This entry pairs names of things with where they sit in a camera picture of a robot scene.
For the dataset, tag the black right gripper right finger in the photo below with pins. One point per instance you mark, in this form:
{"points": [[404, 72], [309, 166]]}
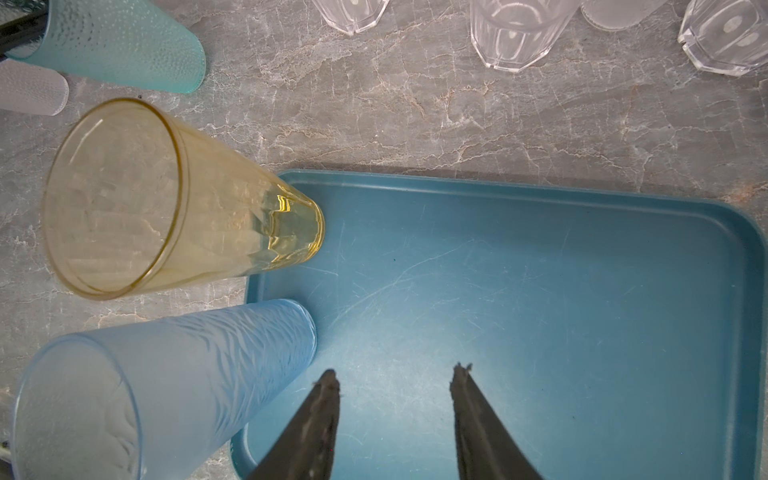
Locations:
{"points": [[485, 449]]}

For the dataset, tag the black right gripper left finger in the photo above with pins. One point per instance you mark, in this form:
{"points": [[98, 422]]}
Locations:
{"points": [[306, 447]]}

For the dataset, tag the blue frosted glass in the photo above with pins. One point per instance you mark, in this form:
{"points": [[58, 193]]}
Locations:
{"points": [[155, 399]]}

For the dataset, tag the teal plastic tray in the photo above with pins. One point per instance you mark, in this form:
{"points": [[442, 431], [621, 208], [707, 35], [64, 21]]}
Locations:
{"points": [[616, 336]]}

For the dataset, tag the yellow transparent glass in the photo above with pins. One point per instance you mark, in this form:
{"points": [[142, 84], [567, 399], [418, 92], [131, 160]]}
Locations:
{"points": [[138, 201]]}

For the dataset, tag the clear faceted glass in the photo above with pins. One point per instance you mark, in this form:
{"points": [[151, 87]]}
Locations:
{"points": [[725, 37], [511, 35], [351, 16]]}

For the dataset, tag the green frosted glass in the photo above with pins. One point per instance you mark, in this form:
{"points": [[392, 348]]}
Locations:
{"points": [[129, 43]]}

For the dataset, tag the white frosted glass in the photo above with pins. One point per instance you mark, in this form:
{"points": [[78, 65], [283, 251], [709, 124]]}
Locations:
{"points": [[617, 15], [32, 89]]}

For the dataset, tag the white frosted glass left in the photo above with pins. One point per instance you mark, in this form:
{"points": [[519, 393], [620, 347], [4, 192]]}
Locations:
{"points": [[32, 89]]}

